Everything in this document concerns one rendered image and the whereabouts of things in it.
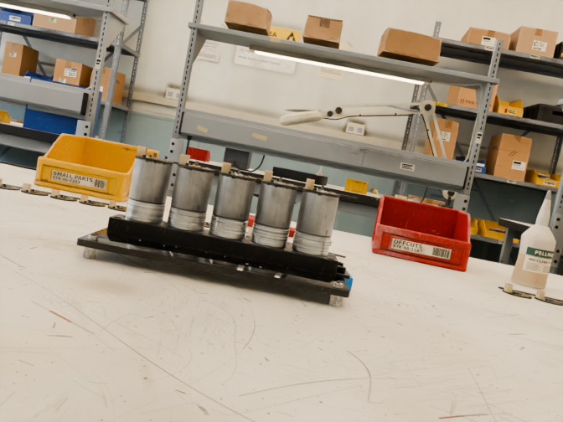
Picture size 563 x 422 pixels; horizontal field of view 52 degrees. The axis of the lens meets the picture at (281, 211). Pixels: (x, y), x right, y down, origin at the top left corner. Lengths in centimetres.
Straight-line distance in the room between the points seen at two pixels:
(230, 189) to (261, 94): 442
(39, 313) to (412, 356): 16
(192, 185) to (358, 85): 443
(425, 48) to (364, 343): 250
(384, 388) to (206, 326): 8
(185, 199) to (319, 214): 9
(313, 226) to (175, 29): 466
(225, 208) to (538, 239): 36
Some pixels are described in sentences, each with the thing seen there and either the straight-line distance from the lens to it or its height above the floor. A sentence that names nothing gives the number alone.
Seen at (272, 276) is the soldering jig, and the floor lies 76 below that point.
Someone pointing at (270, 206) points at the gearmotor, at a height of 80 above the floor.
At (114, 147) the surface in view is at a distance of 77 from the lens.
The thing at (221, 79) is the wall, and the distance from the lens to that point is 485.
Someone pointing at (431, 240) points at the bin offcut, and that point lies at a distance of 62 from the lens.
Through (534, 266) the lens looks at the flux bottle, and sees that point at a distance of 64.
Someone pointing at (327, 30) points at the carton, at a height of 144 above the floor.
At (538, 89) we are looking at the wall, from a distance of 506.
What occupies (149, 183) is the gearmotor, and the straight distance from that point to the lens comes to 38.
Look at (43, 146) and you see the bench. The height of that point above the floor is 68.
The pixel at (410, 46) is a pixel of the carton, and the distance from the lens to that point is 273.
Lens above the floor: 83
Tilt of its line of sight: 5 degrees down
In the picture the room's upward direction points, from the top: 11 degrees clockwise
